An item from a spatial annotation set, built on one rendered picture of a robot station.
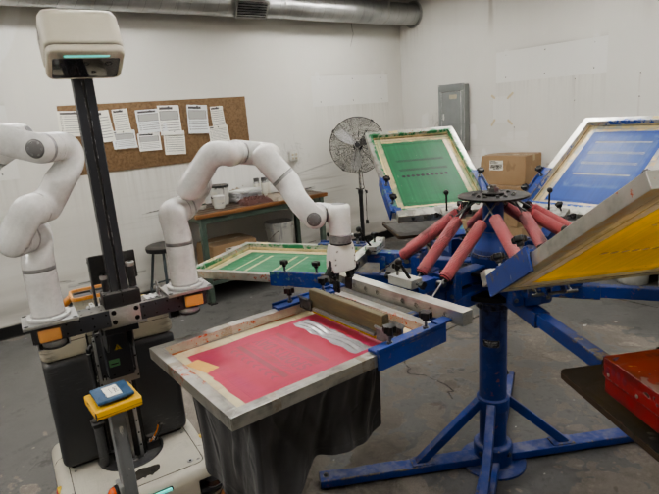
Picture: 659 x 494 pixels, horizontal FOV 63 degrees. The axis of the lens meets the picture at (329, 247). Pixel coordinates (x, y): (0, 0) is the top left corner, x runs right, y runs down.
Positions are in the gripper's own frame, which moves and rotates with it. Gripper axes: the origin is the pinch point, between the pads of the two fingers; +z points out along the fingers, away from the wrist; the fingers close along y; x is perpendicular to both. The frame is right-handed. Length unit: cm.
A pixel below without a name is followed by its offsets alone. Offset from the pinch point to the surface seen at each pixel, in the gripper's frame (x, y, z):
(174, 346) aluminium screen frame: -25, 53, 14
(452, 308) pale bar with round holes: 29.8, -22.2, 7.0
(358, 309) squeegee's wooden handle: 9.3, 1.3, 6.2
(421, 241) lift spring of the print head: -21, -62, 0
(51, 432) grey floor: -187, 76, 114
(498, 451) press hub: 9, -80, 100
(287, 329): -14.1, 15.2, 16.4
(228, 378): 4, 48, 17
